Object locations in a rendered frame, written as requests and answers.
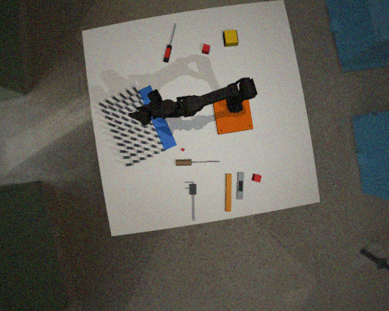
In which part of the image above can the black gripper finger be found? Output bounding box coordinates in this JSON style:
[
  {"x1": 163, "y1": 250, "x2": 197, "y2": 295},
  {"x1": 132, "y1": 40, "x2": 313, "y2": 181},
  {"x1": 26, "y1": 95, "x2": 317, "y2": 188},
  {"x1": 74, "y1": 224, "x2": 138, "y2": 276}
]
[
  {"x1": 136, "y1": 102, "x2": 152, "y2": 111},
  {"x1": 128, "y1": 111, "x2": 142, "y2": 123}
]

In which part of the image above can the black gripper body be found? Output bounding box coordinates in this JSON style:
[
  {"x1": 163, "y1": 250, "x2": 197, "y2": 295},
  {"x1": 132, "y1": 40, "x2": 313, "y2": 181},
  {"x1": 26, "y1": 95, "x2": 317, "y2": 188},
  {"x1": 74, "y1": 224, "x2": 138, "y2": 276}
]
[{"x1": 140, "y1": 106, "x2": 168, "y2": 125}]

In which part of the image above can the yellow block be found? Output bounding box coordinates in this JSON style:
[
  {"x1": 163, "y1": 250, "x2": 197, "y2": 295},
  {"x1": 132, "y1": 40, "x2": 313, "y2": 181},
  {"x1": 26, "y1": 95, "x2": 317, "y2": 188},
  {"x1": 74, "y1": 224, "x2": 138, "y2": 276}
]
[{"x1": 223, "y1": 29, "x2": 239, "y2": 47}]

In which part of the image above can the brown-handled metal probe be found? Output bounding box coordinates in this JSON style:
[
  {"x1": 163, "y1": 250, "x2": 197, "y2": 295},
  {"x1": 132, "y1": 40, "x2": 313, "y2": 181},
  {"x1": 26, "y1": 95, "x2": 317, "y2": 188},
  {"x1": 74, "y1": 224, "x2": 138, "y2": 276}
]
[{"x1": 175, "y1": 160, "x2": 220, "y2": 166}]

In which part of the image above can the red-handled screwdriver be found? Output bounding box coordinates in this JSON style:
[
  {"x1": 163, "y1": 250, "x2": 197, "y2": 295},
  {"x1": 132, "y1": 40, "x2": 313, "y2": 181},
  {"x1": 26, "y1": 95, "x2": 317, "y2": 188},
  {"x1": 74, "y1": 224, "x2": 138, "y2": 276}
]
[{"x1": 163, "y1": 23, "x2": 176, "y2": 62}]

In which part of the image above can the orange rectangular bar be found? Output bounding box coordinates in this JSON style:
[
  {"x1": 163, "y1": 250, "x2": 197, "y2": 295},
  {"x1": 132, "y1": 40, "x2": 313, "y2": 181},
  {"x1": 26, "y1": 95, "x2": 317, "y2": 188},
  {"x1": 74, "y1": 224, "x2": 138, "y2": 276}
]
[{"x1": 225, "y1": 174, "x2": 232, "y2": 212}]

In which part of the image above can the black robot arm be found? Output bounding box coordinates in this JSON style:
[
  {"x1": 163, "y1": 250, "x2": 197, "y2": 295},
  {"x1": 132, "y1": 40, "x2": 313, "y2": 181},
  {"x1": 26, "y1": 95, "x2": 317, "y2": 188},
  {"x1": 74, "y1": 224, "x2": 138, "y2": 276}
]
[{"x1": 147, "y1": 77, "x2": 257, "y2": 118}]

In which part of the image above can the blue flat strip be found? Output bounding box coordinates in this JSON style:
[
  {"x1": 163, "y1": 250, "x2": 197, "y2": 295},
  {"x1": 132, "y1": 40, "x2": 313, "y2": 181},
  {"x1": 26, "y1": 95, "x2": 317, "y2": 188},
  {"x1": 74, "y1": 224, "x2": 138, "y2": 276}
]
[{"x1": 139, "y1": 86, "x2": 177, "y2": 150}]

